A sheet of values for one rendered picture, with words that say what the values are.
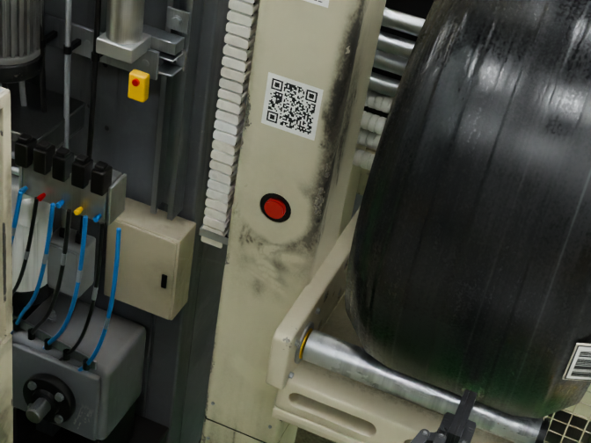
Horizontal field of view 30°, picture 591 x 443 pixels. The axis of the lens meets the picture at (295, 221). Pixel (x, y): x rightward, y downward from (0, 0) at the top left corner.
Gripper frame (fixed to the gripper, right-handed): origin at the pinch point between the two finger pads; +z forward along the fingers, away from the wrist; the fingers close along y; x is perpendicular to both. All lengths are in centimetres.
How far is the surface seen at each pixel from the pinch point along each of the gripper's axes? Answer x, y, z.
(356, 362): 12.4, 16.1, 12.9
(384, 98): 6, 31, 63
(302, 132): -13.8, 31.0, 23.5
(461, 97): -34.8, 10.4, 11.7
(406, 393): 13.7, 8.4, 12.1
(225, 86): -16, 43, 25
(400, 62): -1, 29, 63
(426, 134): -31.0, 12.6, 8.8
